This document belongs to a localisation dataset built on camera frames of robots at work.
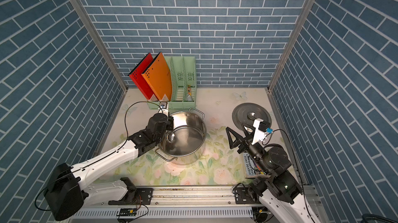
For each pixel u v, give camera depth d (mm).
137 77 892
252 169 788
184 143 956
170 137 889
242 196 734
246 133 640
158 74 920
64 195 382
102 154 481
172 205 722
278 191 467
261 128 524
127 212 712
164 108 676
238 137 544
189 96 1139
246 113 1039
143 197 733
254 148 536
